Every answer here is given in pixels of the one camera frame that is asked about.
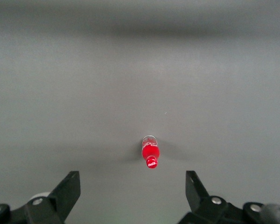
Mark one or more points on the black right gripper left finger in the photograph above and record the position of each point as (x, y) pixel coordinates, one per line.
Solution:
(60, 200)

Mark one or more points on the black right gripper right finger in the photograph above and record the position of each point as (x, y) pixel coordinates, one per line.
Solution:
(200, 198)

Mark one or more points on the red cola bottle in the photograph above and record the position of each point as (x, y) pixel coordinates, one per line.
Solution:
(150, 152)

